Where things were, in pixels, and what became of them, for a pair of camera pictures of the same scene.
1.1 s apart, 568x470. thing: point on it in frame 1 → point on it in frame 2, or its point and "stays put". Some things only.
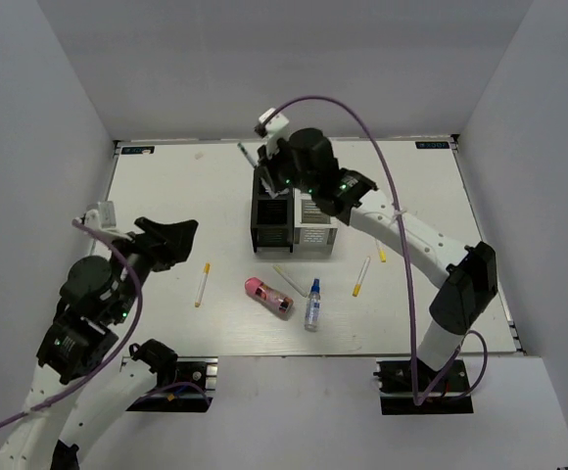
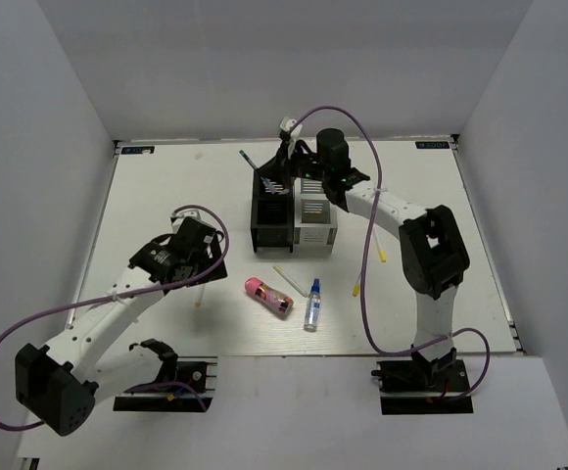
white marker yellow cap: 203,284 stays put
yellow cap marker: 357,287 stays put
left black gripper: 166,243 → 218,273
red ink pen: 270,191 stays put
